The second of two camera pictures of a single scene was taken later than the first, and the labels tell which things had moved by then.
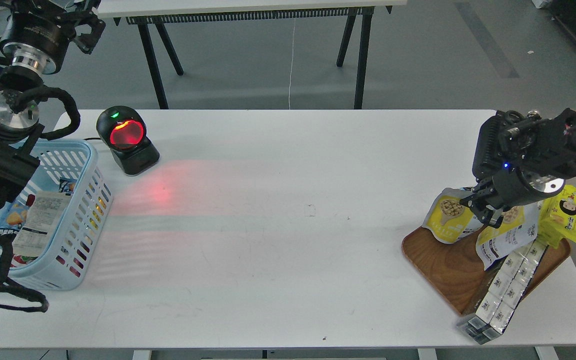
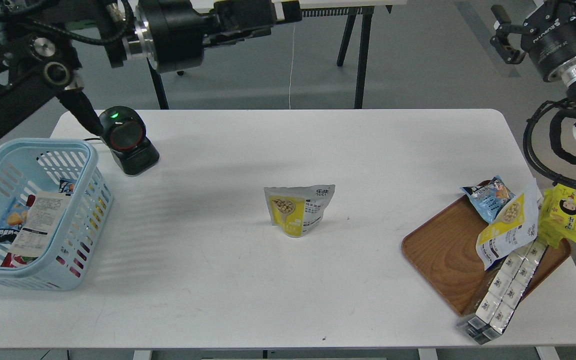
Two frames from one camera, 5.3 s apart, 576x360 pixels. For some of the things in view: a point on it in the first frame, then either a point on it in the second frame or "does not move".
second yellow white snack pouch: x=518 y=227 does not move
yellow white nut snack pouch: x=449 y=220 to x=296 y=210
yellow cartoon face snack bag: x=560 y=217 does not move
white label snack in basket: x=42 y=219 does not move
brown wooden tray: x=456 y=270 does not move
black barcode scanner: x=124 y=131 does not move
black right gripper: x=529 y=159 to x=562 y=34
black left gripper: x=38 y=33 to x=179 y=30
